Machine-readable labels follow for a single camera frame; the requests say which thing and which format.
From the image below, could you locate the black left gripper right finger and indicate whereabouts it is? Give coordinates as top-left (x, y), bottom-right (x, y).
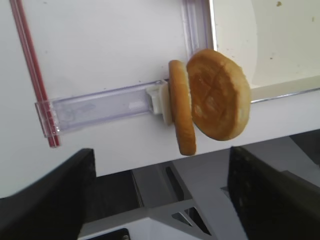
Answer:
top-left (227, 147), bottom-right (320, 240)

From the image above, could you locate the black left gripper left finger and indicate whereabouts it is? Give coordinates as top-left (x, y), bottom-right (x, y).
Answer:
top-left (0, 148), bottom-right (96, 240)

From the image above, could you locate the bun bottom half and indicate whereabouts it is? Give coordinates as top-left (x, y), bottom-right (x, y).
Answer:
top-left (186, 48), bottom-right (251, 141)

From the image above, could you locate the left red strip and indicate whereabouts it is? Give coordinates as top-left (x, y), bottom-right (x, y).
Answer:
top-left (9, 0), bottom-right (60, 148)

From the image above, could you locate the thin bun bottom slice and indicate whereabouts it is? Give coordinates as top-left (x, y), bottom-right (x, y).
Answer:
top-left (168, 60), bottom-right (197, 156)

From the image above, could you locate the white pusher block bun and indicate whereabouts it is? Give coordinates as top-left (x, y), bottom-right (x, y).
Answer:
top-left (145, 83), bottom-right (173, 126)

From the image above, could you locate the white metal tray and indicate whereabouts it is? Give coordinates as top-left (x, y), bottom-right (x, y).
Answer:
top-left (209, 0), bottom-right (320, 103)

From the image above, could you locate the long clear left divider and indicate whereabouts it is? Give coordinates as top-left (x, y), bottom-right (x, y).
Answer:
top-left (181, 0), bottom-right (218, 59)

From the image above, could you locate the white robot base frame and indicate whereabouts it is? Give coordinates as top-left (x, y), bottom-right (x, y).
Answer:
top-left (77, 134), bottom-right (320, 240)

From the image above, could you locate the clear rail near bun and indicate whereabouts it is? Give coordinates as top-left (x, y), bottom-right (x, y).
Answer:
top-left (48, 79), bottom-right (169, 136)

